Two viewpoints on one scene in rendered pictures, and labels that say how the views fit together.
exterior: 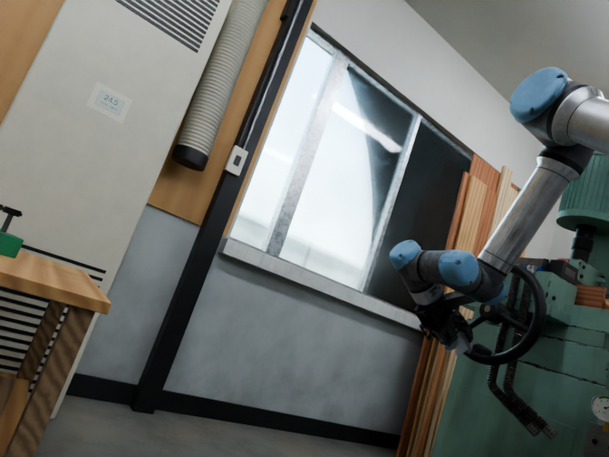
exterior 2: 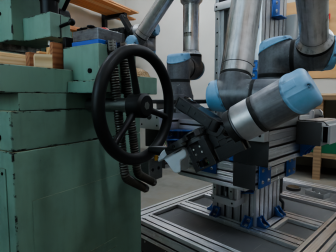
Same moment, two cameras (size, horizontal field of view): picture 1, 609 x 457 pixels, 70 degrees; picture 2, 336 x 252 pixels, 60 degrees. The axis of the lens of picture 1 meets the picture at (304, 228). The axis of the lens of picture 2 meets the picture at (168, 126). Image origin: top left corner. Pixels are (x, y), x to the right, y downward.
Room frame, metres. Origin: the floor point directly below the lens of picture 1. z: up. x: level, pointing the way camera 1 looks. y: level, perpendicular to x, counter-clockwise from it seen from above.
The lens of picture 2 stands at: (1.46, 0.09, 0.83)
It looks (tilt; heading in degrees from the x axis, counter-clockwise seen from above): 6 degrees down; 241
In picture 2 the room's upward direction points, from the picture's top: straight up
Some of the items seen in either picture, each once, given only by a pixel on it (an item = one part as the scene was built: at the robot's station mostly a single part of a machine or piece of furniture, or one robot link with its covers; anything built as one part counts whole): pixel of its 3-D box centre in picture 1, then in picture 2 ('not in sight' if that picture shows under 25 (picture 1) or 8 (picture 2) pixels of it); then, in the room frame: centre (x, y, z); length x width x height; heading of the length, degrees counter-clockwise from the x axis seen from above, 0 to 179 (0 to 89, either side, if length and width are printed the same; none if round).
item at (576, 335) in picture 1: (549, 334); (65, 100); (1.31, -0.81, 0.82); 0.40 x 0.21 x 0.04; 28
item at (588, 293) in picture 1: (566, 296); (80, 60); (1.27, -0.81, 0.94); 0.20 x 0.01 x 0.08; 28
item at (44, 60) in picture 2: not in sight; (42, 61); (1.38, -0.69, 0.92); 0.05 x 0.04 x 0.03; 89
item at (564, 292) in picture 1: (537, 292); (100, 65); (1.24, -0.70, 0.91); 0.15 x 0.14 x 0.09; 28
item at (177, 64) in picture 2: not in sight; (179, 66); (0.70, -1.18, 0.98); 0.13 x 0.12 x 0.14; 31
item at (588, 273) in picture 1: (578, 277); (46, 32); (1.35, -0.88, 1.03); 0.14 x 0.07 x 0.09; 118
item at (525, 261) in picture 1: (545, 267); (102, 38); (1.23, -0.70, 0.99); 0.13 x 0.11 x 0.06; 28
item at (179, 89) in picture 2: not in sight; (178, 89); (0.71, -1.17, 0.87); 0.15 x 0.15 x 0.10
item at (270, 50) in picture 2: not in sight; (276, 55); (0.57, -0.69, 0.98); 0.13 x 0.12 x 0.14; 121
